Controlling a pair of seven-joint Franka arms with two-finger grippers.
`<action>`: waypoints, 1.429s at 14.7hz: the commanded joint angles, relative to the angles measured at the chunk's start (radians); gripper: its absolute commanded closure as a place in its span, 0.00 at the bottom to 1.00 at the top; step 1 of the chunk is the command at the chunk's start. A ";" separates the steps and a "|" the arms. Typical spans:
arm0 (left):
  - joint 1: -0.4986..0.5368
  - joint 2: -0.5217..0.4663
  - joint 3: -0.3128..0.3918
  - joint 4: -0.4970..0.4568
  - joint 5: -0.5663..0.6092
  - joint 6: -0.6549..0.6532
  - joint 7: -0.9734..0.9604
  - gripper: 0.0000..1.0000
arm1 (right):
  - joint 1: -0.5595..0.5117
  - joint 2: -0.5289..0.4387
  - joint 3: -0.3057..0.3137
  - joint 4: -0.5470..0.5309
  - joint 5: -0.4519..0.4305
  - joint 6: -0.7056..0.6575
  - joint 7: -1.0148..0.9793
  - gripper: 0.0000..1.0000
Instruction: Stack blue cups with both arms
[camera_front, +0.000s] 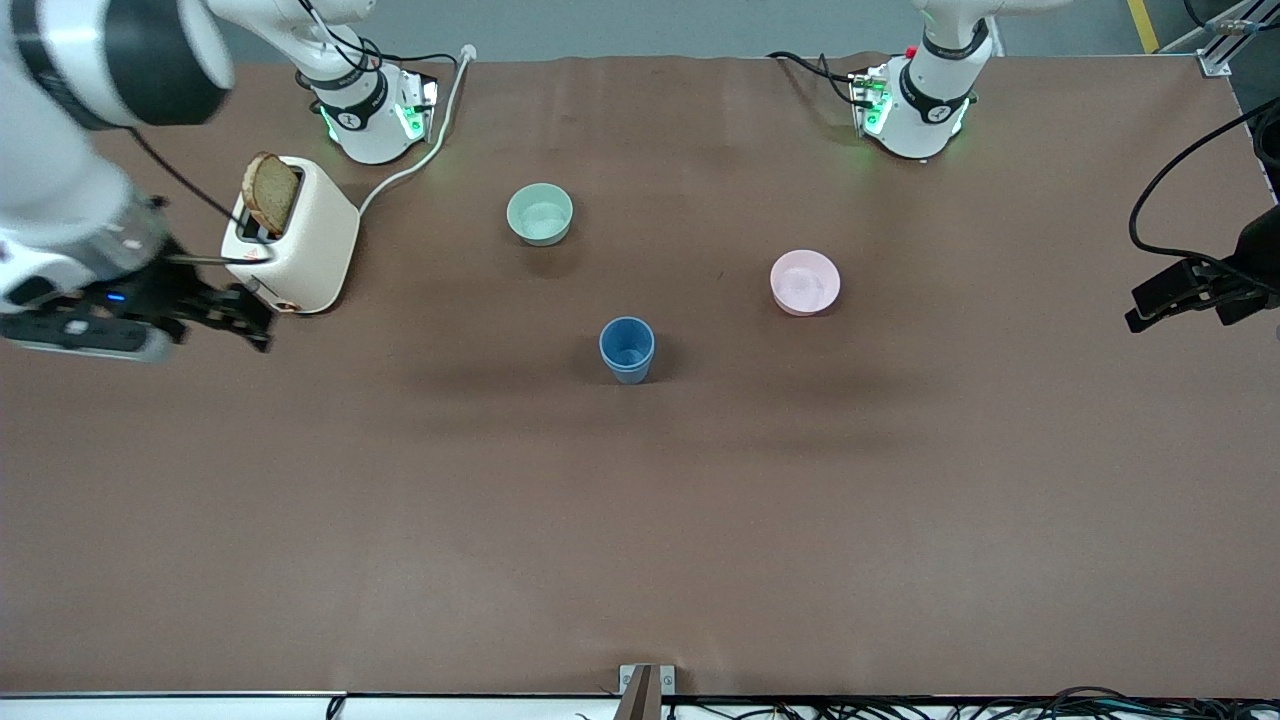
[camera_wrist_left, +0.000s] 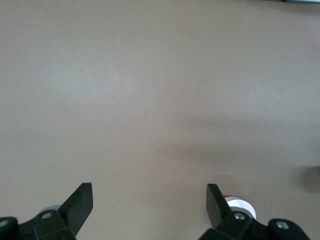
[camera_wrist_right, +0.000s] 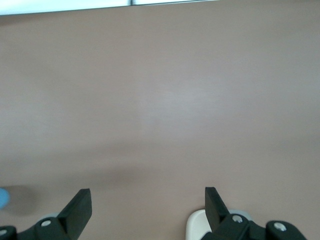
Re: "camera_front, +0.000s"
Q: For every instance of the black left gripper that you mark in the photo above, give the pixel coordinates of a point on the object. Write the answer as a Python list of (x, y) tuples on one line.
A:
[(1262, 248)]

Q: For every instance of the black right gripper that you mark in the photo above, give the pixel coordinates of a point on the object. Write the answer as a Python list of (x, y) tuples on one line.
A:
[(163, 291)]

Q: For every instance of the blue ribbed plastic cup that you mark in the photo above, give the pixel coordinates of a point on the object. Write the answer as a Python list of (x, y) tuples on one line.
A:
[(627, 348), (627, 377)]

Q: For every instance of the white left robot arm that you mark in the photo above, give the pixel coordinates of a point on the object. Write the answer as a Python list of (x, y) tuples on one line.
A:
[(925, 100)]

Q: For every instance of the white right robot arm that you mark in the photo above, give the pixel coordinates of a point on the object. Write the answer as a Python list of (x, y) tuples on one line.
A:
[(60, 180)]

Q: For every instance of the white two-slot toaster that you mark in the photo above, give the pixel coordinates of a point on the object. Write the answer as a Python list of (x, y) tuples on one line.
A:
[(310, 250)]

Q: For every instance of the brown bread slice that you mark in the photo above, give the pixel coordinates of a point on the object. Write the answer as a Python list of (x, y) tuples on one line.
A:
[(272, 195)]

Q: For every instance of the mint green bowl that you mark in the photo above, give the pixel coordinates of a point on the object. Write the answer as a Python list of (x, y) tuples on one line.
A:
[(540, 215)]

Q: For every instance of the pink bowl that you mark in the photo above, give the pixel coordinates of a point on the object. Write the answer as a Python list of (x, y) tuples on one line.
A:
[(805, 282)]

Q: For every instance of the aluminium frame rail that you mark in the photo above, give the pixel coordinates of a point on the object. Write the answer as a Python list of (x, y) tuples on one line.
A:
[(1215, 45)]

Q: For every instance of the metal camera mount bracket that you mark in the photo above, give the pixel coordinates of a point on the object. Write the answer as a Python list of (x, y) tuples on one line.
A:
[(645, 690)]

